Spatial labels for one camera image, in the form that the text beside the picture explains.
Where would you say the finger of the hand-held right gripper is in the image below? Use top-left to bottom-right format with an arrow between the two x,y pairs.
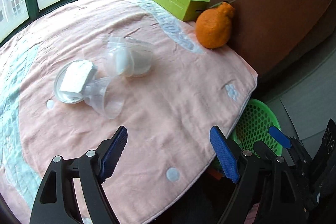
268,126 -> 313,165
254,140 -> 282,160

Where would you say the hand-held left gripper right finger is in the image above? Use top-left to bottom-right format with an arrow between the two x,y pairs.
209,126 -> 305,224

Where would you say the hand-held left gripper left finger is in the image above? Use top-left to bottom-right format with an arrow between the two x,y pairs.
29,126 -> 128,224

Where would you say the green plastic basket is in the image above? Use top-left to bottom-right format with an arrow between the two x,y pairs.
214,98 -> 286,169

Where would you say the clear plastic cup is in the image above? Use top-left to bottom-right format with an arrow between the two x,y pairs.
84,76 -> 126,119
106,36 -> 154,78

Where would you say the clear round plastic lid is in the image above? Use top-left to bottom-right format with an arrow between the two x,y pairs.
54,60 -> 98,104

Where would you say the white foam block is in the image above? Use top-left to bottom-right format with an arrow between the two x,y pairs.
60,61 -> 97,94

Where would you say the orange box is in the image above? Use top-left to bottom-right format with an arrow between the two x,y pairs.
210,168 -> 226,180

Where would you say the pink printed blanket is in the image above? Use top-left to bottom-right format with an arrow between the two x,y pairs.
0,0 -> 259,224

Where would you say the brown wooden panel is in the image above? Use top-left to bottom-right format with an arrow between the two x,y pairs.
210,0 -> 336,77

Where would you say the bumpy orange citrus fruit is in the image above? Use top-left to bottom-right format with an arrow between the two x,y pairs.
196,0 -> 236,49

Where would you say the green tissue box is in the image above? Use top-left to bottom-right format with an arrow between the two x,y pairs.
152,0 -> 211,22

